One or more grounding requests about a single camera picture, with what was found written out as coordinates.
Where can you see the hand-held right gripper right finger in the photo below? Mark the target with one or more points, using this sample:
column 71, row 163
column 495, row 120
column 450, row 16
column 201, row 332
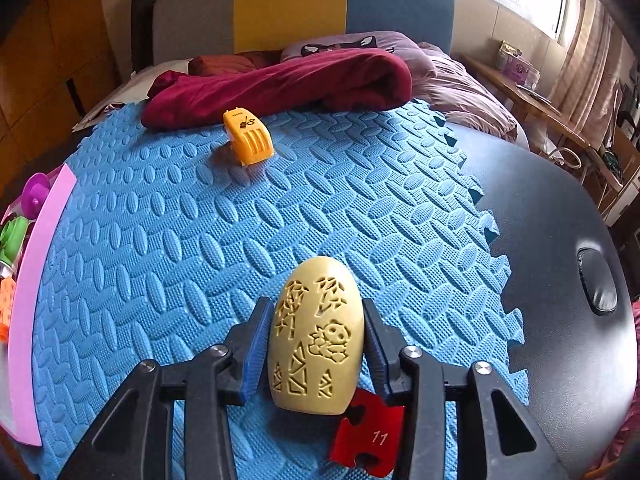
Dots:
column 377, row 375

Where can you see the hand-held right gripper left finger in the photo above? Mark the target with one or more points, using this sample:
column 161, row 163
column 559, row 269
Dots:
column 255, row 355

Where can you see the yellow carved egg-shaped shell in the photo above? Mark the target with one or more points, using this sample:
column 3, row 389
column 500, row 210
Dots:
column 315, row 335

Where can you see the pink tray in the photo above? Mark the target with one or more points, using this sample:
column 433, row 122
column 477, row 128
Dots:
column 37, row 310

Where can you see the green plastic piece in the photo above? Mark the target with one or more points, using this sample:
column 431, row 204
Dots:
column 12, row 232

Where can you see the red puzzle piece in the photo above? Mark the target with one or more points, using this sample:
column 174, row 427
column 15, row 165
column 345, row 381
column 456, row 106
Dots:
column 370, row 435

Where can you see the blue foam mat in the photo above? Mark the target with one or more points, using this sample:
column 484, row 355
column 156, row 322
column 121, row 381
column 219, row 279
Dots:
column 175, row 260

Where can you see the black padded massage table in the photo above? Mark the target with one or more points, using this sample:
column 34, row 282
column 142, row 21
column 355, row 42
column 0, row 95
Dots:
column 550, row 360

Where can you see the yellow plastic toy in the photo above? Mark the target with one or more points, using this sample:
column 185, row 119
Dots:
column 250, row 135

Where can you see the black face hole cushion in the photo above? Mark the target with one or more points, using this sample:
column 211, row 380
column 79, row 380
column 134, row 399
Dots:
column 600, row 280

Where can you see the pink bedding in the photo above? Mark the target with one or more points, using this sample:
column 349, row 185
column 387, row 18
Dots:
column 636, row 320

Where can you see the purple suction cup toy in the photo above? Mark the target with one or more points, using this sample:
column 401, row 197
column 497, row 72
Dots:
column 35, row 195

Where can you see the maroon cloth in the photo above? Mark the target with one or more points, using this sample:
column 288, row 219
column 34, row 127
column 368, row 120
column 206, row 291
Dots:
column 300, row 85

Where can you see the grey bed mattress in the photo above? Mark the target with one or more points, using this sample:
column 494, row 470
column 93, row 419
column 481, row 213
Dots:
column 522, row 136

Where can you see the dark red folded cloth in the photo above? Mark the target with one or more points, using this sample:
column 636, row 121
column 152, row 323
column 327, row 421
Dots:
column 220, row 64

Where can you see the pink duvet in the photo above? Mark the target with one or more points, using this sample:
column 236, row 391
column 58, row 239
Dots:
column 465, row 95

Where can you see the wooden desk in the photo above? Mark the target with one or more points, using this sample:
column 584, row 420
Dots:
column 540, row 105

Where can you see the folding chair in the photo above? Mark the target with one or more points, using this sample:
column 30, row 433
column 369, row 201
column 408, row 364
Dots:
column 620, row 160

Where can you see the purple dog print pillow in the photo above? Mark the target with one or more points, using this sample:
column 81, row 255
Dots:
column 360, row 42

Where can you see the purple box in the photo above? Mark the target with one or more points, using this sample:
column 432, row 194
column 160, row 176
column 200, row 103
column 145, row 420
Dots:
column 522, row 70

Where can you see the grey yellow blue headboard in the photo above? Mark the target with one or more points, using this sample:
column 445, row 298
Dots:
column 290, row 5

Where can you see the black upholstered panel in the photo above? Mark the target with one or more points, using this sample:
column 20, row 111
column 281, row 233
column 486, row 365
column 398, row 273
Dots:
column 145, row 20

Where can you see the wooden wardrobe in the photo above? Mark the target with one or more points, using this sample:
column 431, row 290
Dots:
column 50, row 60

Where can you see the beige patterned curtain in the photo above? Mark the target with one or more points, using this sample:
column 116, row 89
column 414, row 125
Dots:
column 590, row 60

